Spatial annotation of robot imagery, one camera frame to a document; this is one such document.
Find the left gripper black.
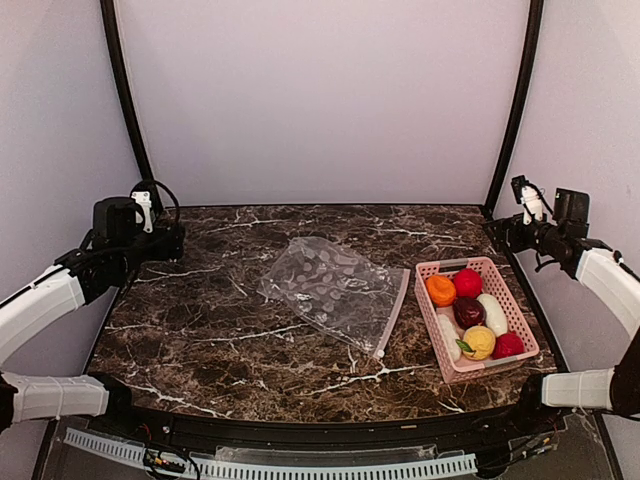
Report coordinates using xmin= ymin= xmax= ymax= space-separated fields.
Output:
xmin=115 ymin=221 xmax=184 ymax=276

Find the red toy apple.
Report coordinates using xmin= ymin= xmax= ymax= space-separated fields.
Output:
xmin=453 ymin=268 xmax=483 ymax=299

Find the orange toy fruit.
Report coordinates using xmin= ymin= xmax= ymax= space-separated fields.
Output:
xmin=425 ymin=275 xmax=457 ymax=308

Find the dark red toy fruit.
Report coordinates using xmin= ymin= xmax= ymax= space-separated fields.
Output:
xmin=452 ymin=297 xmax=486 ymax=330

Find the pink perforated plastic basket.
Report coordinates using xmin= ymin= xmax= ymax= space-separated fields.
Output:
xmin=415 ymin=257 xmax=539 ymax=384

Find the yellow toy fruit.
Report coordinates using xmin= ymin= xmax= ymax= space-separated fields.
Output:
xmin=456 ymin=325 xmax=496 ymax=361

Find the white toy radish with leaves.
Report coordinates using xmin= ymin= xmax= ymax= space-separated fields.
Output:
xmin=437 ymin=314 xmax=462 ymax=362

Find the clear zip top bag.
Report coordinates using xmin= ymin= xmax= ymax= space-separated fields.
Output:
xmin=259 ymin=236 xmax=410 ymax=360

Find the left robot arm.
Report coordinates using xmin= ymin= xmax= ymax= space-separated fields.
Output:
xmin=1 ymin=187 xmax=185 ymax=436

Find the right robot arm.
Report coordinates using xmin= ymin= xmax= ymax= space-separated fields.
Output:
xmin=485 ymin=176 xmax=639 ymax=434

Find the white toy radish right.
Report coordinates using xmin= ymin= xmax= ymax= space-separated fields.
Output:
xmin=476 ymin=293 xmax=508 ymax=337

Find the red toy fruit front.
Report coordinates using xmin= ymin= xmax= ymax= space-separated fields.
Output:
xmin=492 ymin=332 xmax=525 ymax=360

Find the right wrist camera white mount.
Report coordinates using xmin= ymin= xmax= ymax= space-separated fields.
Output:
xmin=511 ymin=175 xmax=546 ymax=225

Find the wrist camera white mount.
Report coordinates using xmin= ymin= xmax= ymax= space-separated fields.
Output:
xmin=511 ymin=175 xmax=546 ymax=225
xmin=130 ymin=190 xmax=154 ymax=234

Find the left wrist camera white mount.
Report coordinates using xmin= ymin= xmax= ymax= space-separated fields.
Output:
xmin=130 ymin=190 xmax=154 ymax=234

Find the black front rail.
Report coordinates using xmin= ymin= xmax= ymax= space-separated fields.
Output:
xmin=88 ymin=404 xmax=567 ymax=452

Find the right black frame post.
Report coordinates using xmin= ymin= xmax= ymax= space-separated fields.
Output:
xmin=483 ymin=0 xmax=545 ymax=218

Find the black frame post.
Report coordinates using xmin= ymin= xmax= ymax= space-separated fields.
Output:
xmin=483 ymin=0 xmax=545 ymax=218
xmin=99 ymin=0 xmax=164 ymax=214

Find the white slotted cable duct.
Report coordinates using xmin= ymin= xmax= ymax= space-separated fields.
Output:
xmin=63 ymin=428 xmax=478 ymax=480

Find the left black frame post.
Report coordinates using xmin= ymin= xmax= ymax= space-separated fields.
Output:
xmin=99 ymin=0 xmax=164 ymax=214

